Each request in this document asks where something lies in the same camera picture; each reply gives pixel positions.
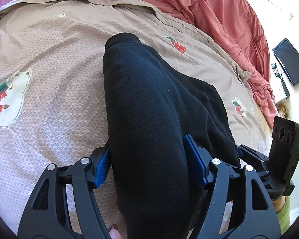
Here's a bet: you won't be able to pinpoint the right hand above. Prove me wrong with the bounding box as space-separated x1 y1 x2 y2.
272 195 286 213

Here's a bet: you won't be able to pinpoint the black flat screen monitor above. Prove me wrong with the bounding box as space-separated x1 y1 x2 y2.
272 38 299 86

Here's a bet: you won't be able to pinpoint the black camera box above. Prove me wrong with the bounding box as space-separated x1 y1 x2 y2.
269 116 299 184

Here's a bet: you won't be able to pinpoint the left hand red nails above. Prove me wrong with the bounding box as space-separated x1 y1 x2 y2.
108 223 122 239

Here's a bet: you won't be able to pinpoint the black orange small garment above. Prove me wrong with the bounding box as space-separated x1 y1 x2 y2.
102 33 240 238

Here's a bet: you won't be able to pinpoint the lime green sleeve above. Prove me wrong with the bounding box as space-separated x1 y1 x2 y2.
277 197 291 234

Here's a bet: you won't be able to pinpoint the beige strawberry print bedsheet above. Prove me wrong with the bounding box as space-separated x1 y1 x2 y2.
0 0 271 234

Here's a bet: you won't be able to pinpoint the terracotta red duvet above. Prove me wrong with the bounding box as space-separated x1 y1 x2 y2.
14 0 280 122

